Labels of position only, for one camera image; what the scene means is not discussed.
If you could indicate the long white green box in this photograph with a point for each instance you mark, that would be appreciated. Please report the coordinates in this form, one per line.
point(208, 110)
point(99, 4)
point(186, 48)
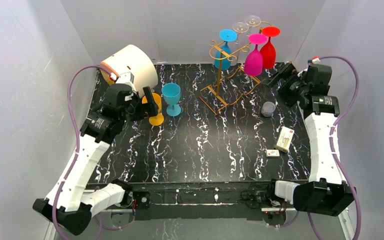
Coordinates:
point(284, 139)

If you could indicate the clear wine glass front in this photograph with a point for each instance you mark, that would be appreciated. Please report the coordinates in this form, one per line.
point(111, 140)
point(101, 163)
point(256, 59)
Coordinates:
point(241, 30)

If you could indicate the clear wine glass rear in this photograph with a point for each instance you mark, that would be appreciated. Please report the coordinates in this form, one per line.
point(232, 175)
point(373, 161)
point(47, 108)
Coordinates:
point(252, 21)

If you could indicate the gold wine glass rack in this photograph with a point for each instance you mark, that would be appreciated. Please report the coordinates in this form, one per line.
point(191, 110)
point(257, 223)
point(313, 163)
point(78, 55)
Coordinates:
point(211, 94)

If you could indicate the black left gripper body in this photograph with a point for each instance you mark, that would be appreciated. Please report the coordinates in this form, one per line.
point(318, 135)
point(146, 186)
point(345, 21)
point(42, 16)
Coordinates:
point(149, 103)

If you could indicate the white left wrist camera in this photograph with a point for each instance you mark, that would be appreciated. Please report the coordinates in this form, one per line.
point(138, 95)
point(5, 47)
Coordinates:
point(122, 78)

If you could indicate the small grey glitter jar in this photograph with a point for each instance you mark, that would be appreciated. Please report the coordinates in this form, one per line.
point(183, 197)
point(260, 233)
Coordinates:
point(268, 109)

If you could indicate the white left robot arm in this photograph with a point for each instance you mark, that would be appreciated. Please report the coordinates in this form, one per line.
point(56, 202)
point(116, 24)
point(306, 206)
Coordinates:
point(66, 205)

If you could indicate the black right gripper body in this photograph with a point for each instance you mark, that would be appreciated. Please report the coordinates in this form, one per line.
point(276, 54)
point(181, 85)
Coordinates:
point(285, 76)

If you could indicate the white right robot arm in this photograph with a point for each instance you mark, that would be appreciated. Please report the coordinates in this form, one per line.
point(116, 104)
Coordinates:
point(327, 191)

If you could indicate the round beige box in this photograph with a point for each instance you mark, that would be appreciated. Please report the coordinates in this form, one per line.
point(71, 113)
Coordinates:
point(130, 59)

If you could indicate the magenta wine glass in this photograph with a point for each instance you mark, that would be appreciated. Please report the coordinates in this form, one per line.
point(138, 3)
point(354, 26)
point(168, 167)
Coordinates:
point(253, 65)

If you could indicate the blue wine glass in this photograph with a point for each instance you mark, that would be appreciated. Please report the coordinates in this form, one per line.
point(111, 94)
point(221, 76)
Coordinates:
point(222, 61)

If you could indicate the small white red box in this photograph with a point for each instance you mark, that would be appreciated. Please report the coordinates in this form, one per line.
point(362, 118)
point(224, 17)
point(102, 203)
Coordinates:
point(272, 153)

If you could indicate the clear wine glass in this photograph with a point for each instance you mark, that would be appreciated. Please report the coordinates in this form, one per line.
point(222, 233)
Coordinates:
point(252, 21)
point(241, 30)

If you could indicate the orange wine glass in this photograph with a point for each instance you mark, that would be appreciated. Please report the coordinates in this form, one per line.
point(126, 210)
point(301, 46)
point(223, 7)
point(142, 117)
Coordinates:
point(159, 118)

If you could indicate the red wine glass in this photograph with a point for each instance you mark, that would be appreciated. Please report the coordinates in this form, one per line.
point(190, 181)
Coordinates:
point(268, 51)

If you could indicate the teal wine glass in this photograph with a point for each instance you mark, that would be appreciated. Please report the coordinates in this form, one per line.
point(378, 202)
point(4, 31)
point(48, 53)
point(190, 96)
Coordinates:
point(171, 93)

